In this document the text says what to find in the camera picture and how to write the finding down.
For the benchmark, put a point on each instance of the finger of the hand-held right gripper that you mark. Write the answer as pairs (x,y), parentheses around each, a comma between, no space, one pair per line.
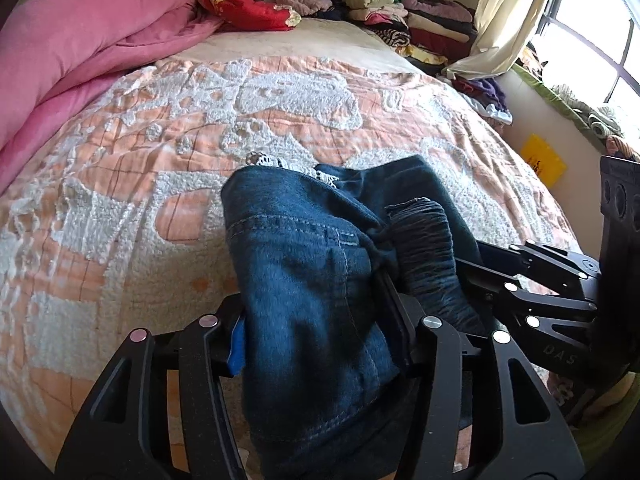
(560,345)
(545,260)

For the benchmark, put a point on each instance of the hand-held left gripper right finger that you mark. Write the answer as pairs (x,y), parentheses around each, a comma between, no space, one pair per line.
(406,325)

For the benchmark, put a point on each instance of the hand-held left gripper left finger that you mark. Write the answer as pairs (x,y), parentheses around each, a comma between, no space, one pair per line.
(235,345)

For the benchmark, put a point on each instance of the blue denim pants lace trim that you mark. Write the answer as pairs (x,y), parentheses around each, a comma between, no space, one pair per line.
(300,280)

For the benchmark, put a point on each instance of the person's yellow-green clothing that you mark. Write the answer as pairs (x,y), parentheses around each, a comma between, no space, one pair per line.
(615,410)

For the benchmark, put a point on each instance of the yellow paper sheet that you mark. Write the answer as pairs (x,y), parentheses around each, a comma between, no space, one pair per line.
(542,160)

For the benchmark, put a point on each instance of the assorted crumpled cloths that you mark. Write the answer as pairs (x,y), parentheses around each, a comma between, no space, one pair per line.
(600,120)

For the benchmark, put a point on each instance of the green sill cloth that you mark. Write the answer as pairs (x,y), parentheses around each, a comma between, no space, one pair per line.
(545,97)

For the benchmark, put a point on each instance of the purple crumpled clothes pile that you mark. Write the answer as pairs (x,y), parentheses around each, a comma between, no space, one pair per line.
(480,92)

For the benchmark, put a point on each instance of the peach and white bedspread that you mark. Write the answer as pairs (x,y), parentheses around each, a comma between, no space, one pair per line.
(150,170)

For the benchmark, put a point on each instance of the barred window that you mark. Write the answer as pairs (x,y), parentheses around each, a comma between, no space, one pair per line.
(585,35)

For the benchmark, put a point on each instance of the cream curtain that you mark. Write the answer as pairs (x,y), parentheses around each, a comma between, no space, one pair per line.
(515,10)

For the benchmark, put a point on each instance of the stack of folded clothes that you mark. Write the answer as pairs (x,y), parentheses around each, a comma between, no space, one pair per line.
(415,20)

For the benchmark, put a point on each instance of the red patterned cloth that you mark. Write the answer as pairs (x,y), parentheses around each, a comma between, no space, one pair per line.
(245,7)

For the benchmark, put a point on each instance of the pink blanket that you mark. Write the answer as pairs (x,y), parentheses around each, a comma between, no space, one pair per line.
(75,45)

